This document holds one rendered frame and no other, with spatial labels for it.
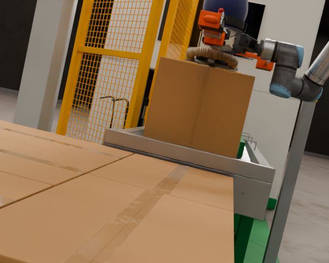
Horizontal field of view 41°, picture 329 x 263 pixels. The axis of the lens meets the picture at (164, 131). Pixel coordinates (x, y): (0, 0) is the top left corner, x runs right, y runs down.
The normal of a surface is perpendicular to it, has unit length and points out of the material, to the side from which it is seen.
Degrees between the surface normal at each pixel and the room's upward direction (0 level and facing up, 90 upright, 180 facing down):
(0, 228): 0
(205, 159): 90
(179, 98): 90
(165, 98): 90
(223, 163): 90
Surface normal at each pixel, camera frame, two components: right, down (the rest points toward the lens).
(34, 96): -0.15, 0.04
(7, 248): 0.22, -0.97
